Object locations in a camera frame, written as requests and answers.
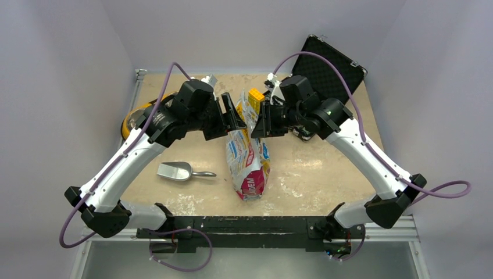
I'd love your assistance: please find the yellow toy brick block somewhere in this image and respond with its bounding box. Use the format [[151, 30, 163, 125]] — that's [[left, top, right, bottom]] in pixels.
[[248, 88, 265, 114]]

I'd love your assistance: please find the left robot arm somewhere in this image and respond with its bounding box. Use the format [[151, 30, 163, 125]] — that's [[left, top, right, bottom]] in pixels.
[[65, 79, 246, 238]]

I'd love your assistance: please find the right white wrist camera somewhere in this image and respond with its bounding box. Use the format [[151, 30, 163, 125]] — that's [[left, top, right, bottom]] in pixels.
[[264, 73, 285, 105]]

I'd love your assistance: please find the silver metal scoop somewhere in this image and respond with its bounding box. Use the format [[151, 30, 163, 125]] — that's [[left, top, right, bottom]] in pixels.
[[157, 162, 217, 181]]

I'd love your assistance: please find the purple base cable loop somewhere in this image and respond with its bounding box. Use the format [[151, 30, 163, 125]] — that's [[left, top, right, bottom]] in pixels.
[[149, 227, 213, 273]]

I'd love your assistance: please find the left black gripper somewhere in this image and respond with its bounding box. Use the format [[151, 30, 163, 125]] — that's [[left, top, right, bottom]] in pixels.
[[187, 92, 247, 140]]

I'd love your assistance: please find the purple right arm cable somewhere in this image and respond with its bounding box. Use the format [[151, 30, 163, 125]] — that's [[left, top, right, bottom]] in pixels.
[[272, 51, 472, 199]]

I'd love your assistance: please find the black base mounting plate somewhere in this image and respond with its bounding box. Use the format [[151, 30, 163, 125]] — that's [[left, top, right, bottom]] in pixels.
[[136, 216, 364, 253]]

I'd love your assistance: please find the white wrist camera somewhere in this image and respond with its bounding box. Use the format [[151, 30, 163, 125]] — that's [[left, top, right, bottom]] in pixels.
[[201, 74, 217, 88], [264, 73, 285, 105]]

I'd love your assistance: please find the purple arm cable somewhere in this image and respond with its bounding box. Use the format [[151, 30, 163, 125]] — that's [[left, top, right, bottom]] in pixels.
[[272, 51, 472, 199], [59, 62, 192, 249]]

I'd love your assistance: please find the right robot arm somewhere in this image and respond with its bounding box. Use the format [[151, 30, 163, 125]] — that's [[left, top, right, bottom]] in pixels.
[[251, 73, 427, 237]]

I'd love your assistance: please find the colourful pet food bag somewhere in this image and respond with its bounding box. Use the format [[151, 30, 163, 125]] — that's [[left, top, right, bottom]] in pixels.
[[226, 91, 270, 201]]

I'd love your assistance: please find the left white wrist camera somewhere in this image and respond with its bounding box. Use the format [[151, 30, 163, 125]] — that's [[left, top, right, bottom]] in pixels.
[[201, 74, 217, 88]]

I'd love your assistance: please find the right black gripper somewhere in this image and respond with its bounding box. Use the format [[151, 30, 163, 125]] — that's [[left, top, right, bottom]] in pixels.
[[251, 99, 303, 138]]

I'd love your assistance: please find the yellow double pet bowl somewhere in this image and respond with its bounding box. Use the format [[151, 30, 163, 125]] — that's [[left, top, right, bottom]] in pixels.
[[120, 91, 178, 141]]

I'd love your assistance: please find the black poker chip case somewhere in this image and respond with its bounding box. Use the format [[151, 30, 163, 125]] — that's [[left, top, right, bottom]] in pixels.
[[278, 35, 366, 145]]

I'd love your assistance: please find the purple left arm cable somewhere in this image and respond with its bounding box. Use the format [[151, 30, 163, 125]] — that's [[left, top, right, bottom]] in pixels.
[[59, 62, 192, 249]]

